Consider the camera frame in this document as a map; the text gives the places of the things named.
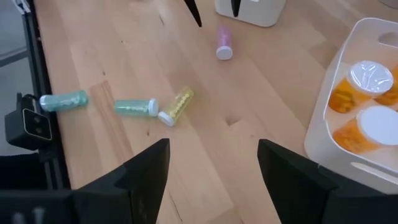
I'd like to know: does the teal pill bottle film-wrapped cap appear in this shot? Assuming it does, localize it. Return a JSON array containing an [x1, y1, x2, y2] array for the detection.
[[39, 89, 90, 113]]

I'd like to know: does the teal pill bottle white cap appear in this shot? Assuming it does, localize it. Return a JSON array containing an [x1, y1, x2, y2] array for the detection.
[[113, 98, 160, 118]]

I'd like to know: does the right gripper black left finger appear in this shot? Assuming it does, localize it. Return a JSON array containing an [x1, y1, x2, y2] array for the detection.
[[0, 138, 171, 224]]

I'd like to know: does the yellow pill bottle white cap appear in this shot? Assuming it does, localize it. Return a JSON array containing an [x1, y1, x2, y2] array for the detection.
[[157, 86, 195, 128]]

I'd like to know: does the black table-level camera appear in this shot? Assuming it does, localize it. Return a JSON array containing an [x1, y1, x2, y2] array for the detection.
[[4, 92, 53, 152]]

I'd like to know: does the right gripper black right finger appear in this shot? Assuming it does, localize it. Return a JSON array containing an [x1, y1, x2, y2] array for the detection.
[[257, 138, 398, 224]]

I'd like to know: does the orange pill bottle film-wrapped cap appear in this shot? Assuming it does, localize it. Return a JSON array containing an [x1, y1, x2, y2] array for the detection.
[[328, 60, 395, 114]]

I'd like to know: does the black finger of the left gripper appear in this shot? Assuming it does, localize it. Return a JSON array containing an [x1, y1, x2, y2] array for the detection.
[[230, 0, 242, 18], [183, 0, 203, 28]]

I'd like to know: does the pink pill bottle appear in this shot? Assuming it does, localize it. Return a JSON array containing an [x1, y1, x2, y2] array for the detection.
[[215, 25, 234, 61]]

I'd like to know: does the white plastic bin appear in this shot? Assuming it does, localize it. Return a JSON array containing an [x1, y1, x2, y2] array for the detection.
[[303, 17, 398, 195], [214, 0, 287, 28]]

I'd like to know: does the black table frame rail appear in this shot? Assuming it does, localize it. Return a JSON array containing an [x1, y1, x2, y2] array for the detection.
[[23, 0, 72, 190]]

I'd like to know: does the orange pill bottle plain cap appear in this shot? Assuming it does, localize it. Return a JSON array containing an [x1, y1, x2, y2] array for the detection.
[[374, 65, 398, 106], [332, 105, 398, 156]]

